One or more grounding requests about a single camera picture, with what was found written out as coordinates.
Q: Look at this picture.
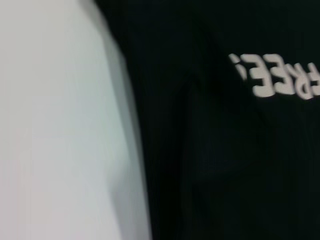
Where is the black shirt with FREE print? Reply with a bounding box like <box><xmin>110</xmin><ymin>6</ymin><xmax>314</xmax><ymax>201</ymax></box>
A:
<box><xmin>94</xmin><ymin>0</ymin><xmax>320</xmax><ymax>240</ymax></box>

